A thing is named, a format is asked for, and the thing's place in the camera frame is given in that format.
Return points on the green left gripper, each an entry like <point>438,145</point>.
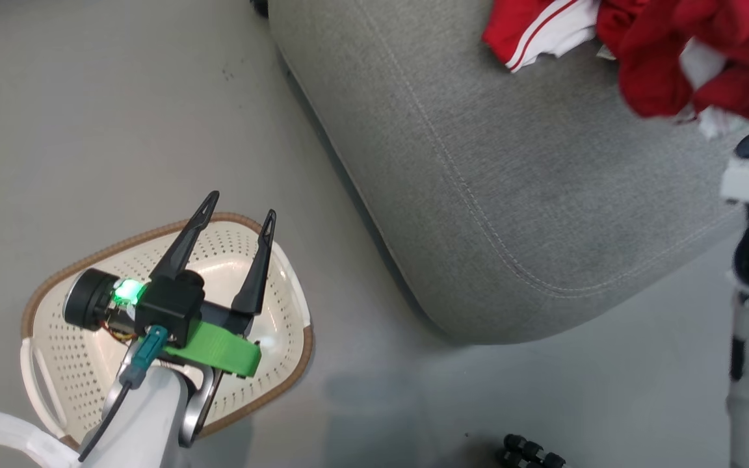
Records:
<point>225,351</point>

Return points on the red and white garment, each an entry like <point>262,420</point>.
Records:
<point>660,58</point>

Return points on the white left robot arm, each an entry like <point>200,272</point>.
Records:
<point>147,416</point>

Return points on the grey fabric sofa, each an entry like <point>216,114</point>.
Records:
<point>478,162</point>

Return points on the white perforated laundry basket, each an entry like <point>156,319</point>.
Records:
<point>75,364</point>

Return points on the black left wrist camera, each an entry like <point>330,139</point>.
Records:
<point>170,302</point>

